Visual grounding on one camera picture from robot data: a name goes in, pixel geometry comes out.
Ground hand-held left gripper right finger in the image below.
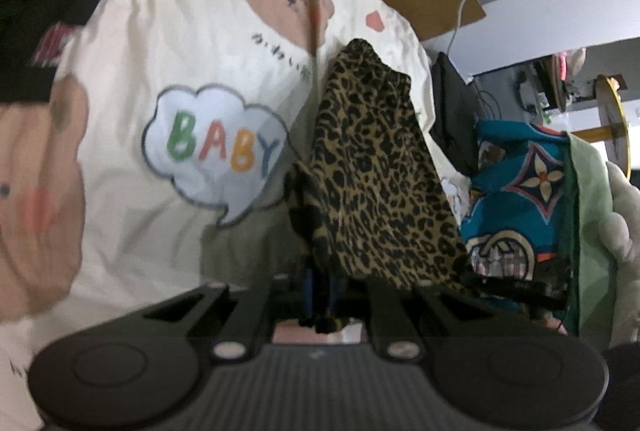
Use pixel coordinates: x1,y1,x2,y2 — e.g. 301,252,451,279
327,268,501,360

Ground yellow round table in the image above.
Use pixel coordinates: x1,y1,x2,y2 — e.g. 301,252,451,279
575,75,632,178

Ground teal patterned cloth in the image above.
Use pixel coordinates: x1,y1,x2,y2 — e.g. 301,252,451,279
459,120,577,284

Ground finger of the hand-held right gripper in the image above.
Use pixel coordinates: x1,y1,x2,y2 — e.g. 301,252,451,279
460,272,548,309

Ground black folded garment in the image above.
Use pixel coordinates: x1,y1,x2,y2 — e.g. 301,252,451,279
429,52,487,176

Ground green cloth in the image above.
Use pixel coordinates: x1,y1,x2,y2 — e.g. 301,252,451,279
564,132,622,349

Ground bear print bed sheet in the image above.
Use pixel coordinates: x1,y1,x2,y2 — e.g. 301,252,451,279
0,0,476,431

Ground cream plush toy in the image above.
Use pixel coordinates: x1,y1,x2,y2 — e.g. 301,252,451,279
602,160,640,349

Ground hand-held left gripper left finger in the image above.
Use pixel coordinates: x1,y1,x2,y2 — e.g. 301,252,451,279
142,261,321,360

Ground leopard print garment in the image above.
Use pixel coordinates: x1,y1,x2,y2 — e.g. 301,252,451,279
284,38,482,333

